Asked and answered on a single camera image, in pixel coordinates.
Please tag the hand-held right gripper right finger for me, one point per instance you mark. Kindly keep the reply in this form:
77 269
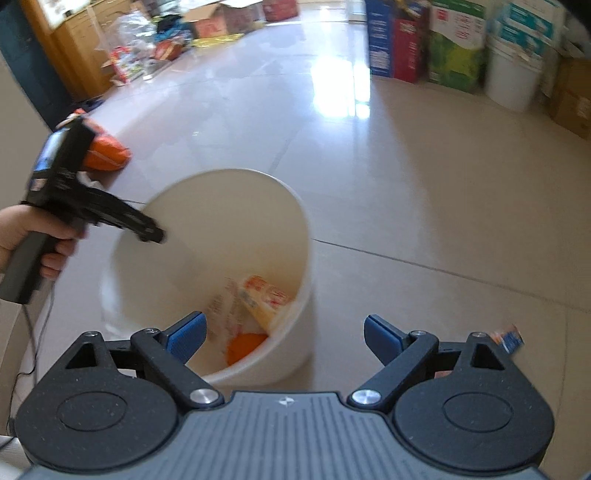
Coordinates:
383 339

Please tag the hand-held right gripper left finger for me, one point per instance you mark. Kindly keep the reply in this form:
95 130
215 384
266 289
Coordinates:
187 337

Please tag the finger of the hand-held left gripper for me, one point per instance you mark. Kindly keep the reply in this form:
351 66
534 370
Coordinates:
120 214

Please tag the red clear snack wrapper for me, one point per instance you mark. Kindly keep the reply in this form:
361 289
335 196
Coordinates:
226 309

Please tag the orange cup lid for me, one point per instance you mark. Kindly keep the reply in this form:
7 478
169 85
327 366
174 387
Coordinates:
245 348

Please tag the yellow milk tea cup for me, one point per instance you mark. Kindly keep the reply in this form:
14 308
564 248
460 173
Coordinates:
268 302

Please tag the white plastic trash bin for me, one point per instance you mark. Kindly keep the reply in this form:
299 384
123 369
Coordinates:
221 217

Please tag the blue juice carton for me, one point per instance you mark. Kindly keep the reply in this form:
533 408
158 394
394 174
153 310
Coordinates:
508 340

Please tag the person's left hand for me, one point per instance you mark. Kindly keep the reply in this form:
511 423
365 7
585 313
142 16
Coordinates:
14 230

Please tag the wooden cabinet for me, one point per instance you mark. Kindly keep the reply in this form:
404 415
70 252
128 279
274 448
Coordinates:
78 46

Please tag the colourful toy box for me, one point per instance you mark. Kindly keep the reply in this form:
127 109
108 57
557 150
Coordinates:
129 64

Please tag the pile of clear plastic bags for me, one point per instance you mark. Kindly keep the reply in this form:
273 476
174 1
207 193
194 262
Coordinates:
134 27

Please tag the yellow plastic bag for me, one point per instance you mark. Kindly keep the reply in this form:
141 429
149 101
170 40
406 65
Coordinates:
214 40

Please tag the open cardboard box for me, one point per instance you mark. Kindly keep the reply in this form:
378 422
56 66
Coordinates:
221 18

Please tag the red carton box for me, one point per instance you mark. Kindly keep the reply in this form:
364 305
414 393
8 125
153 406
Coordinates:
410 46

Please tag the white bucket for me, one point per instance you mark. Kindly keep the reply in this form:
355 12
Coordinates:
515 74

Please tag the green carton box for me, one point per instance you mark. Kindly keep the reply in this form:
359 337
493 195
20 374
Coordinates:
455 50

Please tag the blue carton box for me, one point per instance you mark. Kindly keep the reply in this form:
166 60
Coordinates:
381 41

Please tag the brown cardboard box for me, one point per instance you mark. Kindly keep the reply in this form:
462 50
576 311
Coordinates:
572 92

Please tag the blue white paper pack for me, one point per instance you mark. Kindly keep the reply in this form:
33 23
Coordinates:
526 25

